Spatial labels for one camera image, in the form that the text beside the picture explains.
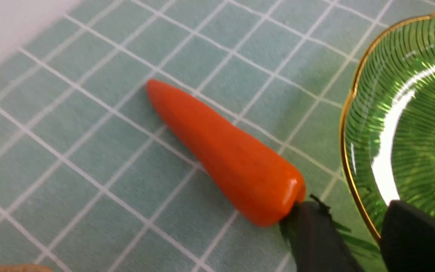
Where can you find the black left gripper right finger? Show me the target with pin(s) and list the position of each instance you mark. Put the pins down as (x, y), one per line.
(407, 240)

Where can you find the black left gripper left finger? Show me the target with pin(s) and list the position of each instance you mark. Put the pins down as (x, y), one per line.
(314, 242)

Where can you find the orange toy carrot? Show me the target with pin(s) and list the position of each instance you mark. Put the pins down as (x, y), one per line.
(262, 185)

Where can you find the green glass leaf plate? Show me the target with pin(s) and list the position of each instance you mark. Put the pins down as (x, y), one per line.
(387, 126)

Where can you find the green checkered tablecloth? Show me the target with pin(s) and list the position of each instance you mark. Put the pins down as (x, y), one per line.
(92, 181)

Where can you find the woven wicker basket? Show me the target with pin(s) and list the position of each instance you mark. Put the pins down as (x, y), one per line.
(25, 268)

